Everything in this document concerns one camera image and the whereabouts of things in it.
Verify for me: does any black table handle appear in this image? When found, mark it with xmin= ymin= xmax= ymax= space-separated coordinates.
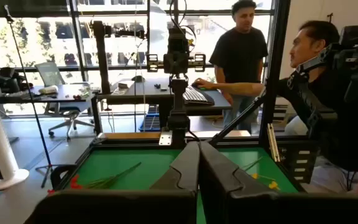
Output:
xmin=50 ymin=164 xmax=78 ymax=190

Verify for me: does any black panel with white labels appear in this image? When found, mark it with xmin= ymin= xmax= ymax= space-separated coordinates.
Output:
xmin=277 ymin=141 xmax=320 ymax=185

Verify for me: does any black tripod stand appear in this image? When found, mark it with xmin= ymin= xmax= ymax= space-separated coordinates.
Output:
xmin=4 ymin=4 xmax=57 ymax=189

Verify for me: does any grey desk with post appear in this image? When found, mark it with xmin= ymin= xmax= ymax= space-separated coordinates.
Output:
xmin=97 ymin=77 xmax=180 ymax=108

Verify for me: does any black desk with chair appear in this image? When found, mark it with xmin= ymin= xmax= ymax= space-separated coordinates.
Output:
xmin=0 ymin=83 xmax=103 ymax=135

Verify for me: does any grey desk with keyboard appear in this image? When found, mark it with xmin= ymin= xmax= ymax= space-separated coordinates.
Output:
xmin=158 ymin=88 xmax=232 ymax=130

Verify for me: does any silver aluminium strip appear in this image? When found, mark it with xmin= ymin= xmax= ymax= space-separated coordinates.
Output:
xmin=266 ymin=123 xmax=282 ymax=163

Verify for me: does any white office chair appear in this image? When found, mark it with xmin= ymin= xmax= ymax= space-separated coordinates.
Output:
xmin=35 ymin=61 xmax=96 ymax=141

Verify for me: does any yellow flower bunch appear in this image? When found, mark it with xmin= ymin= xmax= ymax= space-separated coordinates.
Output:
xmin=242 ymin=156 xmax=282 ymax=191

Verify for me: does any black desk post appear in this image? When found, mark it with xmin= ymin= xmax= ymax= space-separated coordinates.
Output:
xmin=90 ymin=20 xmax=145 ymax=94

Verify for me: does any silver metal bracket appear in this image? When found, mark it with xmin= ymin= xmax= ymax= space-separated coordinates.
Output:
xmin=158 ymin=130 xmax=173 ymax=146

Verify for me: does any standing person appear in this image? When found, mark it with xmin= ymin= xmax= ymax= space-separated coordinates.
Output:
xmin=209 ymin=0 xmax=269 ymax=134

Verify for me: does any black computer keyboard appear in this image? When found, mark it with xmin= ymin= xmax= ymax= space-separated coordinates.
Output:
xmin=183 ymin=86 xmax=216 ymax=106

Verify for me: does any seated person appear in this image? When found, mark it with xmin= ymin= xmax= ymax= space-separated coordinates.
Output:
xmin=193 ymin=20 xmax=358 ymax=196

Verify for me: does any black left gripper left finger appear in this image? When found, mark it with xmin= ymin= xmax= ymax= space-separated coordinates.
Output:
xmin=26 ymin=141 xmax=201 ymax=224

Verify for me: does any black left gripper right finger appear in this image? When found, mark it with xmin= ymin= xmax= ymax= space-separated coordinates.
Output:
xmin=199 ymin=141 xmax=358 ymax=224

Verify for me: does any red flower bunch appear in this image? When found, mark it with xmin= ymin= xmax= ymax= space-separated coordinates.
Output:
xmin=47 ymin=161 xmax=142 ymax=196

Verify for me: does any black aluminium table frame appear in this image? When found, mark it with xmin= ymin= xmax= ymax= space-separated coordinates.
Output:
xmin=50 ymin=0 xmax=320 ymax=194

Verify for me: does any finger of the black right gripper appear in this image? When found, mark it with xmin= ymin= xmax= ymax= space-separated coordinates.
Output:
xmin=176 ymin=54 xmax=189 ymax=75
xmin=163 ymin=54 xmax=177 ymax=75

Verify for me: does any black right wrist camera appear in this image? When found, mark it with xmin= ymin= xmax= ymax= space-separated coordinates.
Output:
xmin=166 ymin=26 xmax=191 ymax=55

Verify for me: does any blue plastic crate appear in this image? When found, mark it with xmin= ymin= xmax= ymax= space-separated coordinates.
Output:
xmin=138 ymin=113 xmax=162 ymax=133

